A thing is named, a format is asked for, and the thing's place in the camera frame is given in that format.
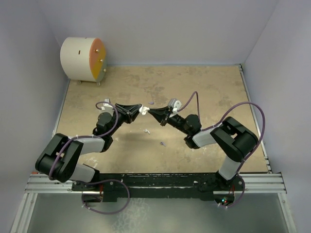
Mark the white cylinder orange face fixture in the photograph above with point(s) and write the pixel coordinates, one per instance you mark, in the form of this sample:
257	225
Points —
83	59

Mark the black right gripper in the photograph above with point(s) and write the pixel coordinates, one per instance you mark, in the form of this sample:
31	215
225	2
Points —
161	113

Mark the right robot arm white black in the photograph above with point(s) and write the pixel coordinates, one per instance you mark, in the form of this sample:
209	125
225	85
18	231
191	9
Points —
236	141

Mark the white charging case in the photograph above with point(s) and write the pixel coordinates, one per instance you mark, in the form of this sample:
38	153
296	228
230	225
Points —
142	111

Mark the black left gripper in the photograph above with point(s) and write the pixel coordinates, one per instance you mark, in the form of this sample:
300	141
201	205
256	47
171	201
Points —
131	111

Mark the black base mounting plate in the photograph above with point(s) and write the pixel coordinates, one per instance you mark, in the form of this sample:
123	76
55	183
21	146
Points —
202	186

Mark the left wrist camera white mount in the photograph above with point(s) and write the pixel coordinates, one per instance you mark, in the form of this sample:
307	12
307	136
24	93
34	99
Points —
107	105

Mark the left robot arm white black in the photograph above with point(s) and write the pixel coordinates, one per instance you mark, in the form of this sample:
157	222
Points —
59	159

